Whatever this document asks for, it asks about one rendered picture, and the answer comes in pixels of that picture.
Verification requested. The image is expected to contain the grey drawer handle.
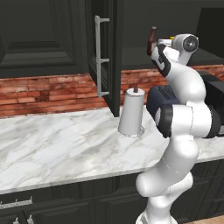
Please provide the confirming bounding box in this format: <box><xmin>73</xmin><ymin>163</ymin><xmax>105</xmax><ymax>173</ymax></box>
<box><xmin>0</xmin><ymin>196</ymin><xmax>33</xmax><ymax>210</ymax></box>

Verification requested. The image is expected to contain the open dark cabinet door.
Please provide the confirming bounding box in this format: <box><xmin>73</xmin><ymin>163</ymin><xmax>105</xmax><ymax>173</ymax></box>
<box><xmin>87</xmin><ymin>0</ymin><xmax>125</xmax><ymax>118</ymax></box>

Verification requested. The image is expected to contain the paper towel holder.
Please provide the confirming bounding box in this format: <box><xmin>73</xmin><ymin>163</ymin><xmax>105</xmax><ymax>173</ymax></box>
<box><xmin>122</xmin><ymin>86</ymin><xmax>146</xmax><ymax>139</ymax></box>

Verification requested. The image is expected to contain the dark blue toaster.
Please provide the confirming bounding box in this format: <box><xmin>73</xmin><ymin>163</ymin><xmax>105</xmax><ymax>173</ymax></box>
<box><xmin>146</xmin><ymin>84</ymin><xmax>182</xmax><ymax>121</ymax></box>

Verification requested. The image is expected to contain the dark base cabinet run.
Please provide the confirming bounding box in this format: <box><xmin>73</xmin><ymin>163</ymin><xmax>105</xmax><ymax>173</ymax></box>
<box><xmin>0</xmin><ymin>158</ymin><xmax>224</xmax><ymax>224</ymax></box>

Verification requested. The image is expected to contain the dark cabinet door with panel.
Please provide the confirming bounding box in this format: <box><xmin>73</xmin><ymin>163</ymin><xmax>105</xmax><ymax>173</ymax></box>
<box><xmin>194</xmin><ymin>6</ymin><xmax>224</xmax><ymax>60</ymax></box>

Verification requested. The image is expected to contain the dark wall cabinet body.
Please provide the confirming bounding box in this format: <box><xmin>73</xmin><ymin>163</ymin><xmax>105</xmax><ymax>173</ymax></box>
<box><xmin>121</xmin><ymin>0</ymin><xmax>224</xmax><ymax>72</ymax></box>

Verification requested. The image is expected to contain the long grey door handle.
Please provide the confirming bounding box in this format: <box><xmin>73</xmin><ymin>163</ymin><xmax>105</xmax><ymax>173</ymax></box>
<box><xmin>94</xmin><ymin>15</ymin><xmax>111</xmax><ymax>99</ymax></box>

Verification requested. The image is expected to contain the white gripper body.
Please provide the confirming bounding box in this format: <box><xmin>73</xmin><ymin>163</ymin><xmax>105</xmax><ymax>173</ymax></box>
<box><xmin>157</xmin><ymin>38</ymin><xmax>173</xmax><ymax>48</ymax></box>

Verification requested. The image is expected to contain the dark red ketchup bottle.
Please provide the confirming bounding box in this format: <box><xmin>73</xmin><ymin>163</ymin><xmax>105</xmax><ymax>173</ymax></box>
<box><xmin>146</xmin><ymin>26</ymin><xmax>158</xmax><ymax>57</ymax></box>

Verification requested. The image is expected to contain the closed dark cabinet door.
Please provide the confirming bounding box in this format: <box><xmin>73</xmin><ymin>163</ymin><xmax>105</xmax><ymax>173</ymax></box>
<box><xmin>0</xmin><ymin>0</ymin><xmax>90</xmax><ymax>79</ymax></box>

